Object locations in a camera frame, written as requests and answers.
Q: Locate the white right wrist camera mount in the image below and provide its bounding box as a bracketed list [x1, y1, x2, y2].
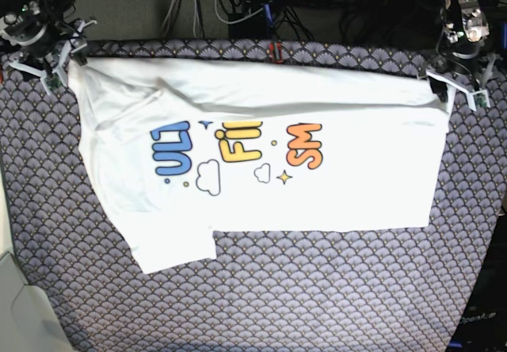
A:
[8, 18, 97, 94]

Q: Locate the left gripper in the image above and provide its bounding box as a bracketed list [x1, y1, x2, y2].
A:
[429, 38, 484, 104]

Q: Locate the red table clamp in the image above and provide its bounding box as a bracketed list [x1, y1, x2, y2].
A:
[269, 41, 284, 63]

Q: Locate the white cable bundle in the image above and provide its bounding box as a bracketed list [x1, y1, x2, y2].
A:
[118, 0, 266, 38]

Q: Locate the white printed T-shirt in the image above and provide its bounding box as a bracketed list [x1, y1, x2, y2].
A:
[68, 58, 451, 274]

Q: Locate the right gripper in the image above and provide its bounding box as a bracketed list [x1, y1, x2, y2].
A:
[1, 10, 88, 67]

